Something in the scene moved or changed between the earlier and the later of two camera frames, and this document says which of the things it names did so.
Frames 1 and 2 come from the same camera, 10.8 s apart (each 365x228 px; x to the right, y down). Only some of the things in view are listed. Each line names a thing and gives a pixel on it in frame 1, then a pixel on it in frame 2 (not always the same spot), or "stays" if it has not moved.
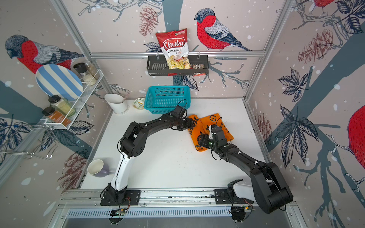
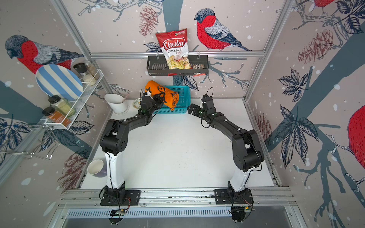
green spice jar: x=62 y=105 stays
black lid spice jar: x=87 y=78 stays
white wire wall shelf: x=64 y=118 stays
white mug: x=95 y=167 stays
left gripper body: x=185 y=124 → x=157 y=103
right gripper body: x=207 y=143 → x=197 y=112
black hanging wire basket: x=158 y=65 stays
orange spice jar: x=56 y=116 stays
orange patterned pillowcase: x=202 y=126 → x=170 y=98
